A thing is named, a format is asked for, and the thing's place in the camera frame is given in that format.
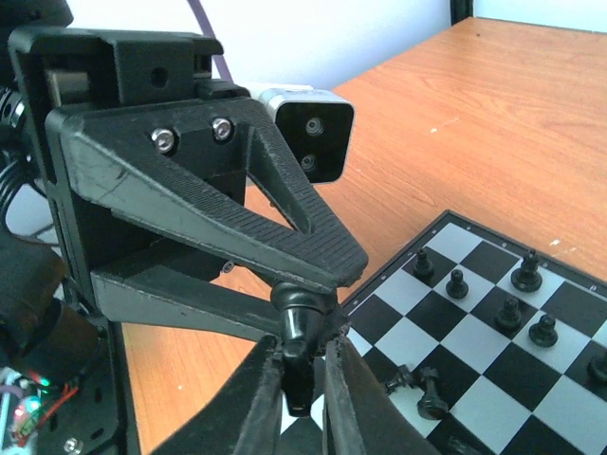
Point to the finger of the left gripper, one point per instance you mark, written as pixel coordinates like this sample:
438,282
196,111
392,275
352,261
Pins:
160,296

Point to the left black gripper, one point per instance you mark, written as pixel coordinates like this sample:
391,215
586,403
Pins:
143,166

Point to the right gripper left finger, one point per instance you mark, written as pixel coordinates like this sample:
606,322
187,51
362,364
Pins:
244,417

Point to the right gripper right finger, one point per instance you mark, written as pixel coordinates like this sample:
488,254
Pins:
365,407

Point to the black chess piece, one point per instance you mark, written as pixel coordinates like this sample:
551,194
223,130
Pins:
302,315
423,265

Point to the black pawn second row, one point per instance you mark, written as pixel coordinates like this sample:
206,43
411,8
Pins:
509,317

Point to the black piece back row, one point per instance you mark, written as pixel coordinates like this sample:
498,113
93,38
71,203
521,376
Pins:
527,278

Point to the black chess pieces cluster centre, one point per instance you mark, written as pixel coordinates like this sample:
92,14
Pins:
416,395

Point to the small circuit board with led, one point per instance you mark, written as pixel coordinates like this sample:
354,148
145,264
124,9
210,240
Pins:
41,399

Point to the black and silver chessboard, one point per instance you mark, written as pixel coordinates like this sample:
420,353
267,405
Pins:
506,394

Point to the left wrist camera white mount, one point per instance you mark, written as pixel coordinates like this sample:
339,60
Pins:
316,123

